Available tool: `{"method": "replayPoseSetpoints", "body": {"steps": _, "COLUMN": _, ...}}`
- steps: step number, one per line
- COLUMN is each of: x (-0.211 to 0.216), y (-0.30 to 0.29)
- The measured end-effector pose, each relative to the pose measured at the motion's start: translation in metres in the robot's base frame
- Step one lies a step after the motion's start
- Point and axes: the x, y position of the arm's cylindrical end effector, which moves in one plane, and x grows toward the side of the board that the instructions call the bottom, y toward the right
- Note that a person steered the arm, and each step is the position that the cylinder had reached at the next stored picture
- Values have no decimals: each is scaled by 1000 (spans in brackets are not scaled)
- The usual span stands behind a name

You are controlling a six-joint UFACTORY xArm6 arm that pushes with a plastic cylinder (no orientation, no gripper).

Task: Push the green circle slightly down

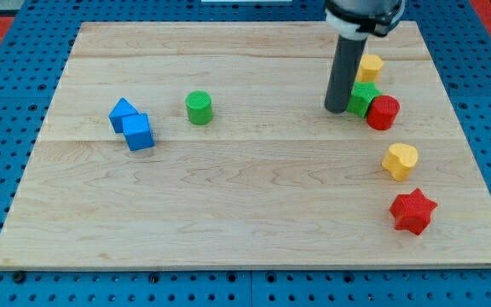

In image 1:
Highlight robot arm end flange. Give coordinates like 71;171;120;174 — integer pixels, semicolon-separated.
324;0;407;41

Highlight green cylinder block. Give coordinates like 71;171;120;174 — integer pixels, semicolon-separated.
185;90;213;125

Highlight wooden board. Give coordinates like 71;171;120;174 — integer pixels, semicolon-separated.
0;21;491;272

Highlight blue cube block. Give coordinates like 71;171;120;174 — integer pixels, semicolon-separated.
122;113;155;151

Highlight blue triangle block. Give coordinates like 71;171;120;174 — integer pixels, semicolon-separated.
108;97;139;133

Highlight green star block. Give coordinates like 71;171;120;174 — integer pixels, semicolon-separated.
346;81;382;118

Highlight red cylinder block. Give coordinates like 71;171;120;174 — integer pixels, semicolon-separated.
367;95;401;130

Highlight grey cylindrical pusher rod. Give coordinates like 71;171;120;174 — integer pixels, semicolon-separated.
324;36;367;113

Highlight yellow hexagon block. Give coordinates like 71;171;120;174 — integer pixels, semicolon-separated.
355;54;384;83

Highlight yellow heart block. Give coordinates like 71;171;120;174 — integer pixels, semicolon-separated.
381;143;419;182

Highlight red star block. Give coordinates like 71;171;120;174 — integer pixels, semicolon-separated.
389;188;438;235

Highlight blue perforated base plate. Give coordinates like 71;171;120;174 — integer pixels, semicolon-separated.
0;0;491;306

